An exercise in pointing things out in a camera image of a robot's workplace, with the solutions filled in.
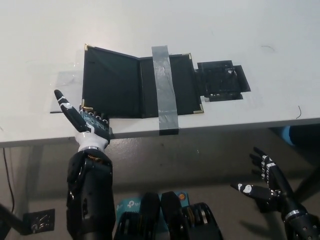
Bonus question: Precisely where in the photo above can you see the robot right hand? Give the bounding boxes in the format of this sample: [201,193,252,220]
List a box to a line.
[230,146,303,218]

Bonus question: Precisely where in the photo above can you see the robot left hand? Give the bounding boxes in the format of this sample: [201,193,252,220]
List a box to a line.
[54,89,113,152]

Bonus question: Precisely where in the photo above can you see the black diary with gold corners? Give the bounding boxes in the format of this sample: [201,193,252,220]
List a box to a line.
[81,43,205,120]

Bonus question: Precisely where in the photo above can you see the blue object under desk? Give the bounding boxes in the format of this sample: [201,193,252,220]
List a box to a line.
[281,126,295,146]

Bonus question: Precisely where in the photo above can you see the grey desk leg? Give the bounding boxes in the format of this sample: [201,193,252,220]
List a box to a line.
[14,144,45,216]

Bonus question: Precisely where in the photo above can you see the robot black legs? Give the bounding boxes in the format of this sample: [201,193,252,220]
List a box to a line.
[113,191,223,240]

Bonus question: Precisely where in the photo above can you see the clear tape patch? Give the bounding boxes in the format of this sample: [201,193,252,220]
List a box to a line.
[48,71,85,114]

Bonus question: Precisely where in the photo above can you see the teal router box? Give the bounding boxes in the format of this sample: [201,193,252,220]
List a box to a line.
[115,191,190,233]

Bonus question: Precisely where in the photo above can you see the black metal floor plate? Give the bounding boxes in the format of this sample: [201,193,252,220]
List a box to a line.
[22,208,56,236]

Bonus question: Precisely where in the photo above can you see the black diagonal stand bar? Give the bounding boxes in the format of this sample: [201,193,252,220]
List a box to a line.
[0,203,26,235]

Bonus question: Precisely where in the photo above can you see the grey duct tape strip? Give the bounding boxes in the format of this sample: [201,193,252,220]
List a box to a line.
[151,45,180,136]

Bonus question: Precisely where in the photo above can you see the thin black hanging cable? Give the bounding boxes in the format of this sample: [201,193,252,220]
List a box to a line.
[2,148,15,211]

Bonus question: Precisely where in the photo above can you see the black desk cable box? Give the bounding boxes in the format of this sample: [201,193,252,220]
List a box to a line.
[194,59,251,102]

